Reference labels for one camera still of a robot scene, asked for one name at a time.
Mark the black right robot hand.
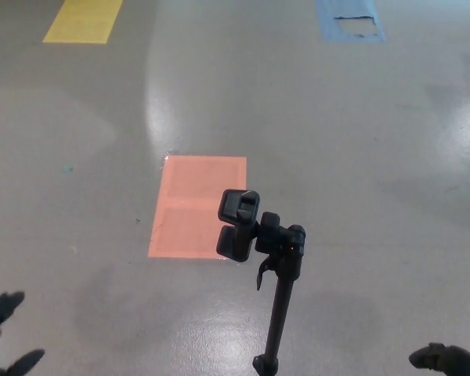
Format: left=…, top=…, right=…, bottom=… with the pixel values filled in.
left=408, top=342, right=470, bottom=376

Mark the black phone stand tripod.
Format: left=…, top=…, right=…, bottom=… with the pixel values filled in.
left=215, top=188, right=308, bottom=376

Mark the orange rectangular floor patch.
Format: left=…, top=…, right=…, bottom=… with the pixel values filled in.
left=146, top=154, right=248, bottom=260

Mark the yellow rectangular floor patch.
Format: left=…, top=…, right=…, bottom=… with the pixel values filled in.
left=42, top=0, right=125, bottom=45

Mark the torn blue floor patch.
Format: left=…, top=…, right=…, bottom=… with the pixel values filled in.
left=314, top=0, right=387, bottom=43

